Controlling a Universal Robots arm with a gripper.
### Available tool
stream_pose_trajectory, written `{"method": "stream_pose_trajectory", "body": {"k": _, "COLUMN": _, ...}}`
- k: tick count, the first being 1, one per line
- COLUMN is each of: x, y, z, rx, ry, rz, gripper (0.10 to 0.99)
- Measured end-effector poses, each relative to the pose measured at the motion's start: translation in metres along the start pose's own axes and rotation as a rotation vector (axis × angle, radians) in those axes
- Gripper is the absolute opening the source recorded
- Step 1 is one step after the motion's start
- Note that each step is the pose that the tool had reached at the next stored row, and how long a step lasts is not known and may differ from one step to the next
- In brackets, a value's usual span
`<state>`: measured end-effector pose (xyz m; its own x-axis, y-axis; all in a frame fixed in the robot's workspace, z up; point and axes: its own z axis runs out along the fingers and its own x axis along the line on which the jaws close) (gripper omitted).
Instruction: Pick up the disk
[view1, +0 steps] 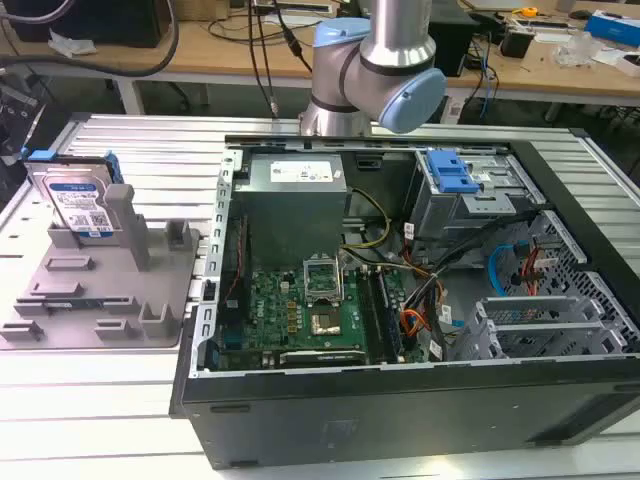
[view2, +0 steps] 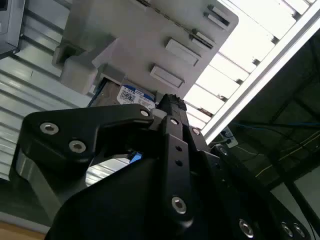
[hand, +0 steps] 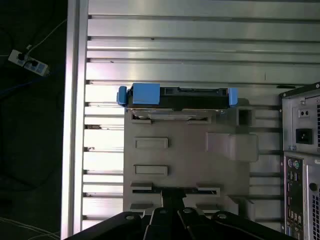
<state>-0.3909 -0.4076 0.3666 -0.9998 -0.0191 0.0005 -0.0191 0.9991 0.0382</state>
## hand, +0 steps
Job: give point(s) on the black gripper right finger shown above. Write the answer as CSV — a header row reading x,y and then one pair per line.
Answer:
x,y
200,227

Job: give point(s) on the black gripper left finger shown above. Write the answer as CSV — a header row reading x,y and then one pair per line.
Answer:
x,y
155,225

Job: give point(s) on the hard disk in blue carrier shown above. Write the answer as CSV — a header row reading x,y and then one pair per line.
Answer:
x,y
146,93

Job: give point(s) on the grey parts rack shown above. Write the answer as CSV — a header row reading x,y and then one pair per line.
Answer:
x,y
185,155

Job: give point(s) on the silver PC case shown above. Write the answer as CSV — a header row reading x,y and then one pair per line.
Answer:
x,y
300,155

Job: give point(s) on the white power strip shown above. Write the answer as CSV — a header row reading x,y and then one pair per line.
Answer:
x,y
27,61

